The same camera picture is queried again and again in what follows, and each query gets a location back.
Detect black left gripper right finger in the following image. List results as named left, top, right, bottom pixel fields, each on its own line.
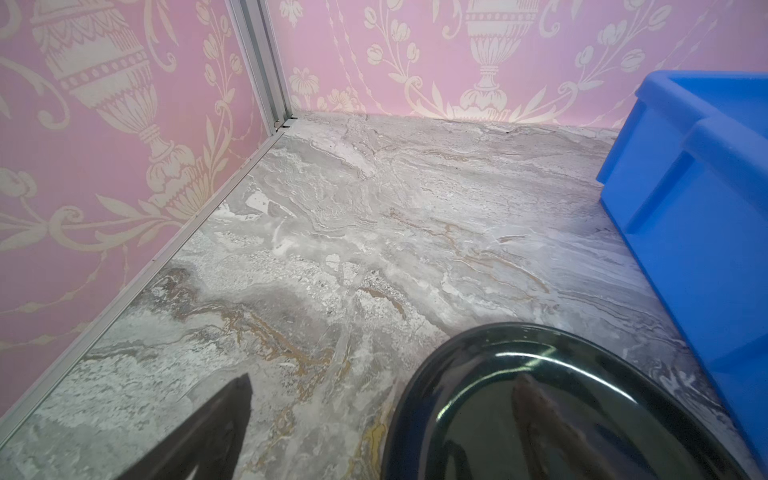
left=511, top=374, right=606, bottom=479

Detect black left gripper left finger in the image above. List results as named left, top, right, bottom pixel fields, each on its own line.
left=119, top=374, right=253, bottom=479

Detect dark glossy round plate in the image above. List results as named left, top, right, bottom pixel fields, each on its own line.
left=381, top=322, right=746, bottom=479

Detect blue plastic bin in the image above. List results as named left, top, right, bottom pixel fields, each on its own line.
left=597, top=71, right=767, bottom=467

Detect left aluminium corner post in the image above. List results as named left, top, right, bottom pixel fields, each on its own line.
left=227, top=0, right=294, bottom=135

